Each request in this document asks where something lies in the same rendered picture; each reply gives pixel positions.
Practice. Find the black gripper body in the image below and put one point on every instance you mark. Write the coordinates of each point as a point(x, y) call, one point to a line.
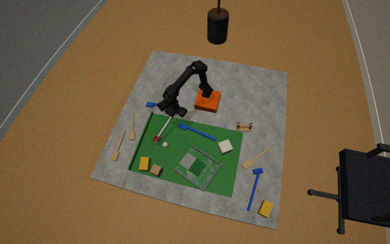
point(181, 112)

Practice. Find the yellow rectangular block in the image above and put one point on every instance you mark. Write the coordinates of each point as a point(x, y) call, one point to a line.
point(144, 164)
point(265, 208)

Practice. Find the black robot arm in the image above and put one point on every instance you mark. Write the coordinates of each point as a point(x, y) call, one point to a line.
point(171, 92)

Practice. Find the green flat mat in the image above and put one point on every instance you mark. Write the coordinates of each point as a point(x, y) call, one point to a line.
point(180, 143)

